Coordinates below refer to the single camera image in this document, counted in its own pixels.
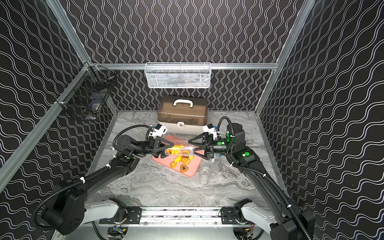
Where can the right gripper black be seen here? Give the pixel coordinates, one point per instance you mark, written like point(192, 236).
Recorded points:
point(209, 152)

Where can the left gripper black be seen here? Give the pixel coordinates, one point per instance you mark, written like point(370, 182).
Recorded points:
point(152, 145)

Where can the clear cookie jar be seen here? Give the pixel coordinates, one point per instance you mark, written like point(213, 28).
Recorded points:
point(185, 150)
point(204, 176)

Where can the orange swirl cookie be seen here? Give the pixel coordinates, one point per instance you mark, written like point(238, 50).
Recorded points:
point(173, 164)
point(185, 161)

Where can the brown heart cookie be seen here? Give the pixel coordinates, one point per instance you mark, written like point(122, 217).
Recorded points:
point(183, 168)

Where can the clear cookie jar handled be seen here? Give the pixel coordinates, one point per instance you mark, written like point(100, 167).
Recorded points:
point(215, 168)

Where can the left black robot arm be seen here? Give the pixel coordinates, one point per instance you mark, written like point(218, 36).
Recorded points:
point(64, 209)

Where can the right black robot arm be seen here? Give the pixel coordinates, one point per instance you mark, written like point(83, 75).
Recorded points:
point(243, 158)

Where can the pink plastic tray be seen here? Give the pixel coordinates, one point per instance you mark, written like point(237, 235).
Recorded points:
point(193, 165)

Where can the brown white storage box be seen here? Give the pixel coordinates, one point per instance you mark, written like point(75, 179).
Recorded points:
point(182, 115)

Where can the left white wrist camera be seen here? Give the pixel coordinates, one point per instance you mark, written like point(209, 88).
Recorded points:
point(158, 131)

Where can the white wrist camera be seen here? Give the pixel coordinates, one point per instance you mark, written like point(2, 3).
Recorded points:
point(158, 131)
point(211, 129)

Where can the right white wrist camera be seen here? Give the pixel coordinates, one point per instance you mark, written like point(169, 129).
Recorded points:
point(211, 129)

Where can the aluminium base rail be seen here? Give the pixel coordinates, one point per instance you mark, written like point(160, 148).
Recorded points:
point(109, 212)

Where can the white wire wall basket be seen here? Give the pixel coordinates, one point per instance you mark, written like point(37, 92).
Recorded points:
point(178, 75)

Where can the black wire wall basket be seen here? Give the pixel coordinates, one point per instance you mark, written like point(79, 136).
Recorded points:
point(90, 94)

